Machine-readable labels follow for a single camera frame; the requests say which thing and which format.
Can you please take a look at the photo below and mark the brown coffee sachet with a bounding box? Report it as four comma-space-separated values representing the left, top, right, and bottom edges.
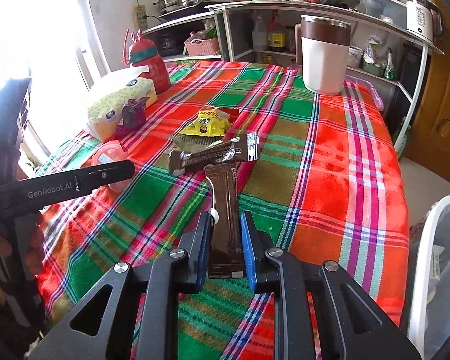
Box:
205, 163, 245, 279
168, 132, 260, 176

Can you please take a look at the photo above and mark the clear plastic cup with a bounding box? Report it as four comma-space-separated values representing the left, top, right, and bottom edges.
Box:
91, 140, 135, 194

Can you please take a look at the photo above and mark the purple snack packet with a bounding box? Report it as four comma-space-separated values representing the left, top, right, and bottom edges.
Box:
115, 97, 150, 138

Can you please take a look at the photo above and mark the yellow snack packet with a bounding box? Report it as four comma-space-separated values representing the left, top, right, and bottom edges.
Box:
179, 109, 231, 137

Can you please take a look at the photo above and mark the olive green wrapper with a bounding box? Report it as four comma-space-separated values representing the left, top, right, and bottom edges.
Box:
170, 134, 223, 154

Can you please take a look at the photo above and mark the white trash bin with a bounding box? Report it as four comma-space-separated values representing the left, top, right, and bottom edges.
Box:
403, 195, 450, 359

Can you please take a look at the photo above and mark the white metal kitchen shelf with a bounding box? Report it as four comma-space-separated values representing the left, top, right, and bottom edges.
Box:
142, 0, 446, 155

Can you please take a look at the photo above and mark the person's left hand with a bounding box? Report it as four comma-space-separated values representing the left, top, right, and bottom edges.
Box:
0, 212, 44, 275

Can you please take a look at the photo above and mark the plaid tablecloth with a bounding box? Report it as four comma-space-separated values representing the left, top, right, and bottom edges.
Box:
26, 62, 419, 359

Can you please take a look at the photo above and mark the wooden door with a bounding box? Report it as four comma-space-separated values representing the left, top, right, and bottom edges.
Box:
404, 0, 450, 182

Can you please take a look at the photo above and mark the yellow tissue pack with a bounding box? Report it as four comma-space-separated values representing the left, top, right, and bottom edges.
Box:
84, 67, 158, 142

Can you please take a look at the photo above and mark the pink lidded storage box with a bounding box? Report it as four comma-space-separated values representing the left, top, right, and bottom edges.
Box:
345, 75, 385, 112

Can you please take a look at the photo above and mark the red kids water bottle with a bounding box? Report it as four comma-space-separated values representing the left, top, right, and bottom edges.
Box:
122, 28, 170, 94

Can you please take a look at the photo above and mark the white brown lidded mug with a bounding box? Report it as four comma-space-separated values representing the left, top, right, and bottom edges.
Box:
294, 15, 351, 95

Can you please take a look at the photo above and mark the pink plastic basket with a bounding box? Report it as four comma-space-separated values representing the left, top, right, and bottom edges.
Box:
184, 37, 221, 56

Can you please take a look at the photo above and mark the soy sauce bottle on shelf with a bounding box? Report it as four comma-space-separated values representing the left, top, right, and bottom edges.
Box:
267, 10, 286, 52

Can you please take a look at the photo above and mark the power strip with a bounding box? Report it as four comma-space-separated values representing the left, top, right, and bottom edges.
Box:
134, 5, 148, 30

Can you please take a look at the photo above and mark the white electric kettle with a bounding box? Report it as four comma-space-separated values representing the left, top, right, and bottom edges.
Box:
406, 0, 443, 43

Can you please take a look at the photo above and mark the clear storage container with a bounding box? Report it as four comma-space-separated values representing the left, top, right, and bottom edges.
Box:
359, 0, 407, 29

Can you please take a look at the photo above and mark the stainless steamer pot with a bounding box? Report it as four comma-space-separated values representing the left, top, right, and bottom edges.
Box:
153, 0, 211, 15

